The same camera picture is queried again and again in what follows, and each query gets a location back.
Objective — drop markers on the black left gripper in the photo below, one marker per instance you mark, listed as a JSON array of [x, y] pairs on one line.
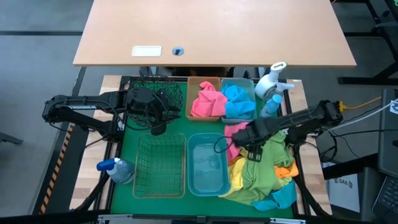
[[143, 102]]

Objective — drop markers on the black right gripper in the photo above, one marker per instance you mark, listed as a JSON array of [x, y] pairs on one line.
[[255, 133]]

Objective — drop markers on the pink microfiber towel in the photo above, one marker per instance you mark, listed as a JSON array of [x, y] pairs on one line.
[[231, 149], [208, 102]]

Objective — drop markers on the green microfiber towel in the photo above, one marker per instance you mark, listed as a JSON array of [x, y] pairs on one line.
[[255, 183], [280, 149]]

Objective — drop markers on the orange microfiber towel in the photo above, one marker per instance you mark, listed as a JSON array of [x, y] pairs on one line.
[[287, 172]]

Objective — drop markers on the blue microfiber towel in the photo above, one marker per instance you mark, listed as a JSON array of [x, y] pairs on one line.
[[239, 102]]

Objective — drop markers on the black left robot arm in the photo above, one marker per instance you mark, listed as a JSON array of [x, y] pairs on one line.
[[77, 107]]

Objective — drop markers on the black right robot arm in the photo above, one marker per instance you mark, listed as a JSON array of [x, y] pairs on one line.
[[298, 118]]

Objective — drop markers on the teal microfiber towel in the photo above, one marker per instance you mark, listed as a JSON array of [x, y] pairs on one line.
[[280, 199]]

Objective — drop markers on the green table mat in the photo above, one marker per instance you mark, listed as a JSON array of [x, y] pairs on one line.
[[186, 127]]

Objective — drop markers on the tan plastic bin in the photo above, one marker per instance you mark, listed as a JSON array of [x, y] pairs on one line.
[[194, 84]]

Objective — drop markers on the teal plastic basket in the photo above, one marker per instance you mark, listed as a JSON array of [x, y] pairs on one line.
[[206, 165]]

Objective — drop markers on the light blue aerosol can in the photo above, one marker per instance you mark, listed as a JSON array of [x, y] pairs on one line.
[[271, 105]]

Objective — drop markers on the white rectangular desk plate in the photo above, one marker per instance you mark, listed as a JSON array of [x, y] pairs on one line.
[[146, 51]]

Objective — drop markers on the white spray bottle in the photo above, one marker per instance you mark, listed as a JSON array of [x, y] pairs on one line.
[[265, 85]]

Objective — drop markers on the clear plastic bin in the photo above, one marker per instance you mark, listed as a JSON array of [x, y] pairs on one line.
[[245, 83]]

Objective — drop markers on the clear spray bottle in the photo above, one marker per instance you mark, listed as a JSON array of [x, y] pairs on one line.
[[281, 87]]

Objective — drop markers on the grey bottle with blue sprayer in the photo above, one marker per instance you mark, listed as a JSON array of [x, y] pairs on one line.
[[119, 171]]

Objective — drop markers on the light wooden desk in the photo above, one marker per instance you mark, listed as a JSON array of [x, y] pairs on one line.
[[214, 28]]

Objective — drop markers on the white printed box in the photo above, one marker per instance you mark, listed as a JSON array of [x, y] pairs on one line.
[[345, 193]]

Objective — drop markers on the yellow black hazard tape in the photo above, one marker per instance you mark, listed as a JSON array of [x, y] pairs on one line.
[[54, 174]]

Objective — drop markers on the grey equipment case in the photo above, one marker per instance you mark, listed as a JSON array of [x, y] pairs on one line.
[[388, 133]]

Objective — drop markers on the black laptop keyboard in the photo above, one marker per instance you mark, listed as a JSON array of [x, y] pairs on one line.
[[388, 199]]

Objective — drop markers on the grey chair base leg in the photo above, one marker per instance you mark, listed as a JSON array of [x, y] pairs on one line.
[[11, 139]]

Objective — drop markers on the silver black mount bar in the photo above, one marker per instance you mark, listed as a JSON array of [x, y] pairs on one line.
[[199, 219]]

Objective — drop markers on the black metal table frame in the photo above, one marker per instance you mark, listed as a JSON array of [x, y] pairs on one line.
[[109, 202]]

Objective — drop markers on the black desk leg frame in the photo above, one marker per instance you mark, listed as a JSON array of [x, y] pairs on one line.
[[382, 71]]

